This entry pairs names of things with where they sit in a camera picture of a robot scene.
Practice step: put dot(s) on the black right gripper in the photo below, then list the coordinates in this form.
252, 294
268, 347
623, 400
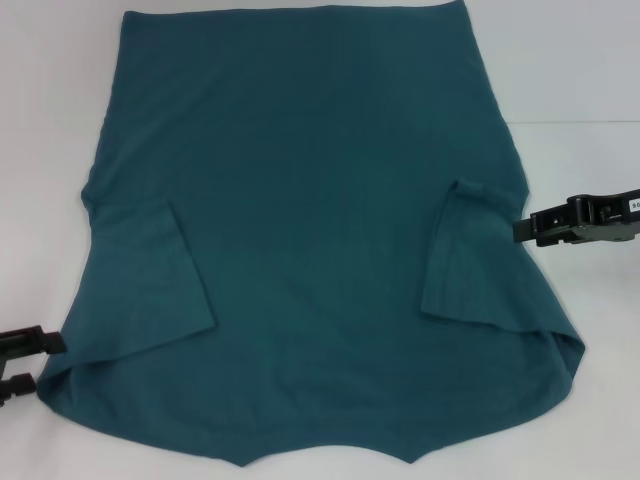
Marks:
590, 220

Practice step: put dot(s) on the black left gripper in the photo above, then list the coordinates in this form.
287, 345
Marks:
17, 342

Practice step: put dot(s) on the blue short-sleeved shirt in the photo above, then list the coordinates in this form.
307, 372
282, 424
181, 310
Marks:
320, 200

